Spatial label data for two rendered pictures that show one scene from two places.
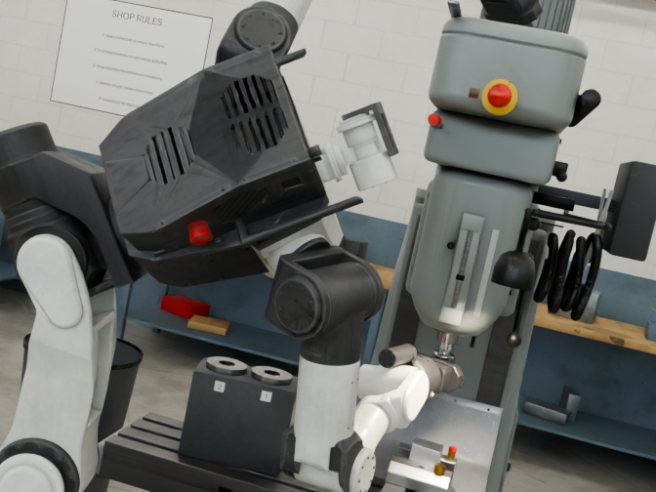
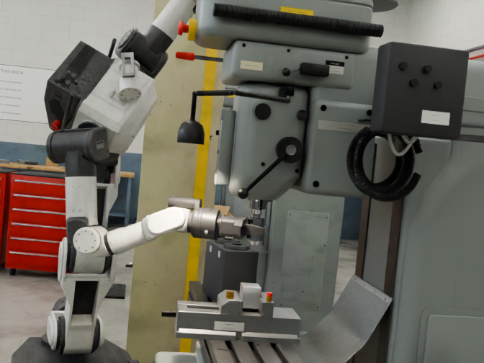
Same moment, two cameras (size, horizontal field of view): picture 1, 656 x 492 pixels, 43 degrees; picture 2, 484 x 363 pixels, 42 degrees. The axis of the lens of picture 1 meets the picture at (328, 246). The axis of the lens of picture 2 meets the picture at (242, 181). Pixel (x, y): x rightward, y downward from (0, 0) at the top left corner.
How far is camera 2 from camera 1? 2.18 m
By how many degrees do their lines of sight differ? 69
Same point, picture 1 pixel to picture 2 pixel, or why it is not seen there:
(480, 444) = (369, 326)
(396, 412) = (145, 225)
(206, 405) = (207, 260)
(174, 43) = not seen: outside the picture
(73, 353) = not seen: hidden behind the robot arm
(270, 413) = (220, 264)
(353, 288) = (69, 137)
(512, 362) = (398, 256)
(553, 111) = (201, 26)
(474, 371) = (384, 266)
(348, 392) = (70, 191)
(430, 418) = (358, 305)
